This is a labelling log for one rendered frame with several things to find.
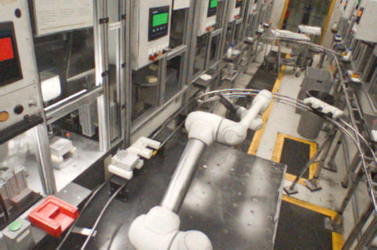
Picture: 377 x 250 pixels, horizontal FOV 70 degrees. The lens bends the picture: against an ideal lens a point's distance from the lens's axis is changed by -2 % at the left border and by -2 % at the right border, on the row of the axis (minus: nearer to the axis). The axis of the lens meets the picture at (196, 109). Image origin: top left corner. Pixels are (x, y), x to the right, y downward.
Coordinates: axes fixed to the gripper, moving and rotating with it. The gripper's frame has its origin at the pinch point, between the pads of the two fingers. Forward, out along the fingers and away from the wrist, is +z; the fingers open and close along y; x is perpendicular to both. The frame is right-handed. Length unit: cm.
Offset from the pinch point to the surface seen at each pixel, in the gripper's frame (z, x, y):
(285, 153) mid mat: -14, 57, 160
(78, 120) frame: 20, -90, -51
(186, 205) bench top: -51, -72, -9
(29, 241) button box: -48, -125, -74
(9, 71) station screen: -26, -86, -122
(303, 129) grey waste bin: 0, 111, 182
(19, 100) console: -24, -92, -111
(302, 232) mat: -94, -13, 103
